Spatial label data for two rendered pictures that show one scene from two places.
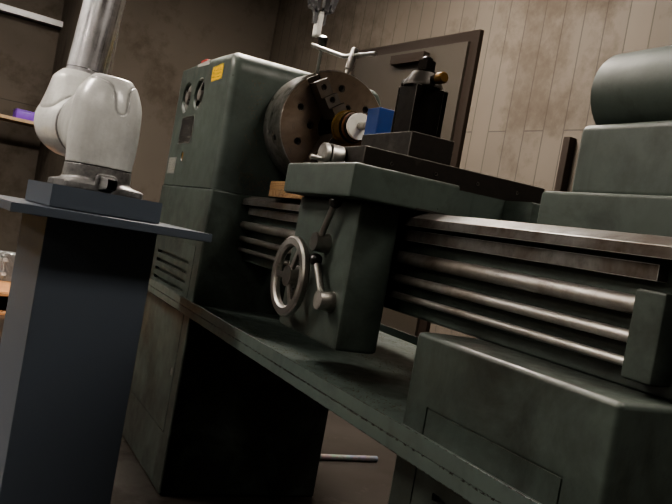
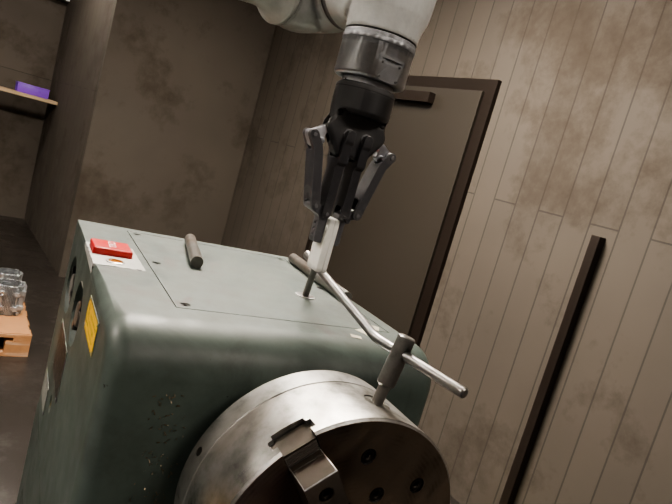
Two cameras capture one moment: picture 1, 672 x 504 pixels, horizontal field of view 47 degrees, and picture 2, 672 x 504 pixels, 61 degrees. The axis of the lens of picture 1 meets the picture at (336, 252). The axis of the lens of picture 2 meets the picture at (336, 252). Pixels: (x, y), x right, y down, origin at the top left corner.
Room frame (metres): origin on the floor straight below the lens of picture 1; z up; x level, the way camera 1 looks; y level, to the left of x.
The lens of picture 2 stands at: (1.53, 0.20, 1.49)
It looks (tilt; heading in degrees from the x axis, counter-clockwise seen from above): 8 degrees down; 356
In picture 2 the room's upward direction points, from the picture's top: 16 degrees clockwise
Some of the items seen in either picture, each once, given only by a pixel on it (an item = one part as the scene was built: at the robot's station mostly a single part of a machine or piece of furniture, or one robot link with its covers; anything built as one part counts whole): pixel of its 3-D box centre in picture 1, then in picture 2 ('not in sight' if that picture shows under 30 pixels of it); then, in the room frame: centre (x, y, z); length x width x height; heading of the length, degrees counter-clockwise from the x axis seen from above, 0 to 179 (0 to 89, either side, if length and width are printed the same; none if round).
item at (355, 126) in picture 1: (369, 125); not in sight; (1.93, -0.03, 1.08); 0.13 x 0.07 x 0.07; 26
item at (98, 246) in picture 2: not in sight; (110, 250); (2.47, 0.49, 1.26); 0.06 x 0.06 x 0.02; 26
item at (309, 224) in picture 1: (327, 267); not in sight; (1.47, 0.01, 0.73); 0.27 x 0.12 x 0.27; 26
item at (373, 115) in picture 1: (380, 158); not in sight; (1.86, -0.06, 1.00); 0.08 x 0.06 x 0.23; 116
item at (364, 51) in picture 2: not in sight; (373, 63); (2.26, 0.17, 1.62); 0.09 x 0.09 x 0.06
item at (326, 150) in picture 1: (325, 154); not in sight; (1.49, 0.05, 0.95); 0.07 x 0.04 x 0.04; 116
